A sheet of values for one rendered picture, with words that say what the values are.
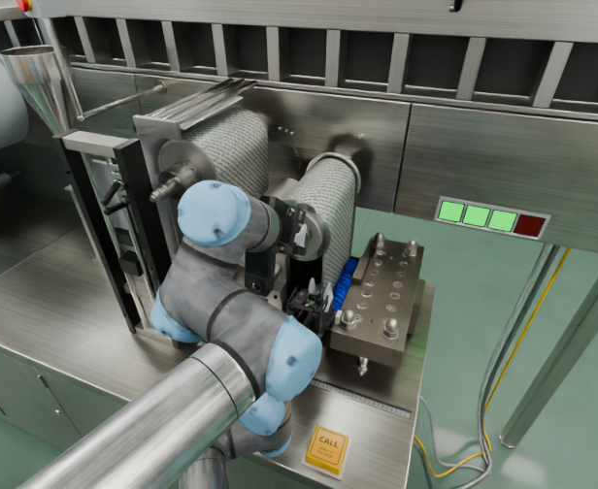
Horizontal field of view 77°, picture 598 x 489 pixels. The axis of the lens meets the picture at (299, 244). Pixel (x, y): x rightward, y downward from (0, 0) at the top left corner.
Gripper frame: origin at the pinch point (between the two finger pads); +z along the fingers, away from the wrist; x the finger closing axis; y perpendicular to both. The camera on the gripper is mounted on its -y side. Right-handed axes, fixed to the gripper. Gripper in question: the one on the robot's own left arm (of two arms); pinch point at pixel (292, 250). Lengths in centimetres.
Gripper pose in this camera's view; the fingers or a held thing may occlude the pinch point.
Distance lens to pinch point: 75.1
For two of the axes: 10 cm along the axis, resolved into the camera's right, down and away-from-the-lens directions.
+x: -9.3, -2.2, 2.9
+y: 2.3, -9.7, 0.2
